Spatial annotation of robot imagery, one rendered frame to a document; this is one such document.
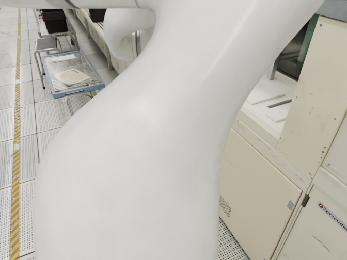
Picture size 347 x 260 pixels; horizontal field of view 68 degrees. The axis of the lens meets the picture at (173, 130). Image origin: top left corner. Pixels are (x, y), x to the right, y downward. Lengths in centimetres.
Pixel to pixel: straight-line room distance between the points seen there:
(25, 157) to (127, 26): 205
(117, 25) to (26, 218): 165
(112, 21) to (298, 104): 63
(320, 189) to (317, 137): 18
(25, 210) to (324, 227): 172
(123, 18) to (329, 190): 77
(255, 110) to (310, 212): 44
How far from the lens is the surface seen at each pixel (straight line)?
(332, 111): 84
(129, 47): 58
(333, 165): 91
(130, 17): 47
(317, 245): 111
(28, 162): 237
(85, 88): 225
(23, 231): 192
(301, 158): 97
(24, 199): 210
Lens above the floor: 145
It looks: 37 degrees down
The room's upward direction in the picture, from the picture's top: straight up
